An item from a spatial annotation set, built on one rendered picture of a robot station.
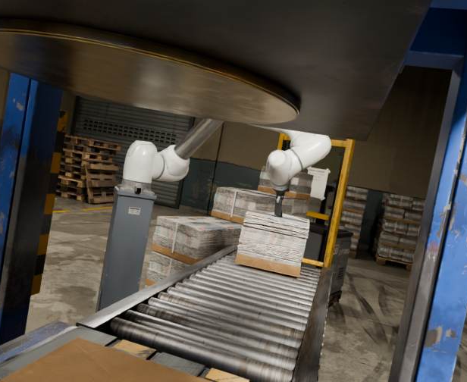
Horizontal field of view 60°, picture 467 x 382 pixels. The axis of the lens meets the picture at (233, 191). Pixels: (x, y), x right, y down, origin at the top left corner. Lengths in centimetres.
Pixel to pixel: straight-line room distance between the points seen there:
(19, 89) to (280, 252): 120
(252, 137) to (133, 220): 763
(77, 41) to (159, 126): 1006
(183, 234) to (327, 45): 228
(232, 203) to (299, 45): 271
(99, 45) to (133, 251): 192
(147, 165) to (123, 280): 62
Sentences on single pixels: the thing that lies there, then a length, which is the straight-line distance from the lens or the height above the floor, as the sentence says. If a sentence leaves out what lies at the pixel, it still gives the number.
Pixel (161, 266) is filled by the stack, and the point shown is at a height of 52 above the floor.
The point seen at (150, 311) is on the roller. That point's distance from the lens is 116.
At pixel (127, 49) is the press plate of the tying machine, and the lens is 34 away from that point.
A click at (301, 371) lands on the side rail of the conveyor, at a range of 98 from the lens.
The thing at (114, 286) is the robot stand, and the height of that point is 49.
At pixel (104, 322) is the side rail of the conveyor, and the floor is 80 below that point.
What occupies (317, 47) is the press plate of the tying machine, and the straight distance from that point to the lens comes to 28.
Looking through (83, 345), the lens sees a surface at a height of 80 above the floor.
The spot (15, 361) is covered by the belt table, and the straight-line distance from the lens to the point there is 88.
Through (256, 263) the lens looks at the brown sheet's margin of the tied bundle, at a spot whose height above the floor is 83.
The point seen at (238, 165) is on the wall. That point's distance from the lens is 966.
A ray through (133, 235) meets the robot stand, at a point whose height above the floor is 78.
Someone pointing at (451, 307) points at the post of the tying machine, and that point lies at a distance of 76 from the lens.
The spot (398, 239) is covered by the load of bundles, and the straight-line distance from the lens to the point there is 775.
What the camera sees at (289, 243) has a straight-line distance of 178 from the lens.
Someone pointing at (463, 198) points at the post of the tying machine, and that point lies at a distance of 74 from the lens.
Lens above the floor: 121
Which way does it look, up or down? 3 degrees down
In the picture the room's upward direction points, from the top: 10 degrees clockwise
